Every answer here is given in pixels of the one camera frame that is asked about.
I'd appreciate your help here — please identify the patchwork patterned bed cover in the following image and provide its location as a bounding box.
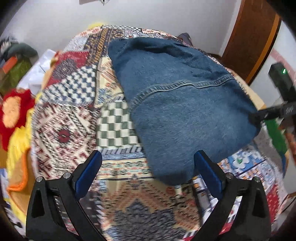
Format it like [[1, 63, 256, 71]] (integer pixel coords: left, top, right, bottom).
[[32, 26, 287, 240]]

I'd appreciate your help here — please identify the red yellow plush blanket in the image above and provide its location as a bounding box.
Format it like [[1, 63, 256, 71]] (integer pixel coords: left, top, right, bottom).
[[1, 88, 35, 223]]

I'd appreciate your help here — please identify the black tracker box green light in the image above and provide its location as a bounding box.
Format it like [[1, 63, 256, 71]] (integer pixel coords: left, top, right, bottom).
[[268, 62, 296, 102]]

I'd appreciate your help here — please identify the grey blue object behind bed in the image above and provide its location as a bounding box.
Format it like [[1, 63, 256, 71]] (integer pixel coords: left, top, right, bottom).
[[178, 33, 193, 47]]

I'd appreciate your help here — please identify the brown wooden door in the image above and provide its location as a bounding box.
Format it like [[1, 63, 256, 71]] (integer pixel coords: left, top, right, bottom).
[[210, 1, 281, 85]]

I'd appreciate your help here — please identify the blue denim jacket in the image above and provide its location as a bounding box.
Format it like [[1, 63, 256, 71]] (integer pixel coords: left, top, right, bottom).
[[108, 38, 260, 186]]

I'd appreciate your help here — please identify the green clothes pile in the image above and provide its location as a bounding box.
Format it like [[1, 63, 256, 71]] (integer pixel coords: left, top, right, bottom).
[[1, 36, 38, 97]]

